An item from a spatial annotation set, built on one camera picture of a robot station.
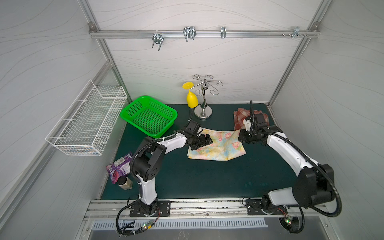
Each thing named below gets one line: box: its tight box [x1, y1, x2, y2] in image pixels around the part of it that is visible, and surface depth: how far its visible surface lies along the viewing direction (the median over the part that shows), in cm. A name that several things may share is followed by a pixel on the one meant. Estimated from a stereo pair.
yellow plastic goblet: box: [182, 82, 199, 108], surface depth 103 cm
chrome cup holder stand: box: [190, 74, 223, 120], surface depth 106 cm
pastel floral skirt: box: [187, 128, 247, 161], surface depth 92 cm
